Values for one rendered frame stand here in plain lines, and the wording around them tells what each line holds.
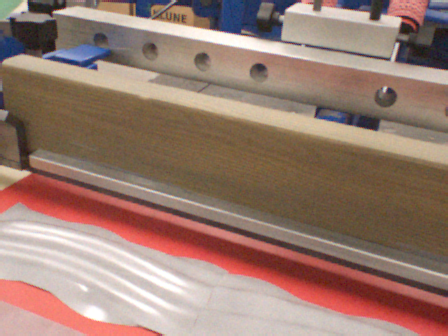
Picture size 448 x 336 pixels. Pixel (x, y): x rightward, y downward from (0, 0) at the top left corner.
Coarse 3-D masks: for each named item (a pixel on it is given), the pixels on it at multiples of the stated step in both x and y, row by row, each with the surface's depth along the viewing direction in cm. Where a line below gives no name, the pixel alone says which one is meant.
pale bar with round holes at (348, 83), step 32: (64, 32) 60; (96, 32) 59; (128, 32) 57; (160, 32) 56; (192, 32) 57; (128, 64) 59; (160, 64) 57; (192, 64) 56; (224, 64) 54; (256, 64) 55; (288, 64) 52; (320, 64) 50; (352, 64) 50; (384, 64) 51; (288, 96) 53; (320, 96) 52; (352, 96) 50; (384, 96) 53; (416, 96) 48
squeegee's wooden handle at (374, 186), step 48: (48, 96) 35; (96, 96) 34; (144, 96) 33; (192, 96) 33; (48, 144) 38; (96, 144) 36; (144, 144) 34; (192, 144) 33; (240, 144) 31; (288, 144) 30; (336, 144) 29; (384, 144) 28; (432, 144) 29; (240, 192) 33; (288, 192) 31; (336, 192) 30; (384, 192) 29; (432, 192) 28; (384, 240) 30; (432, 240) 29
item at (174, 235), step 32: (0, 192) 39; (32, 192) 40; (64, 192) 40; (96, 192) 41; (96, 224) 37; (128, 224) 37; (160, 224) 37; (192, 224) 38; (192, 256) 34; (224, 256) 35; (0, 288) 30; (32, 288) 30; (0, 320) 28; (32, 320) 28; (64, 320) 28; (96, 320) 28
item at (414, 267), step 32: (32, 160) 37; (64, 160) 37; (128, 192) 35; (160, 192) 34; (192, 192) 34; (256, 224) 32; (288, 224) 32; (352, 256) 30; (384, 256) 30; (416, 256) 30
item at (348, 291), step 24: (240, 264) 34; (264, 264) 34; (288, 264) 34; (312, 264) 35; (288, 288) 32; (312, 288) 32; (336, 288) 33; (360, 288) 33; (384, 288) 33; (408, 288) 33; (360, 312) 31; (384, 312) 31; (408, 312) 31; (432, 312) 31
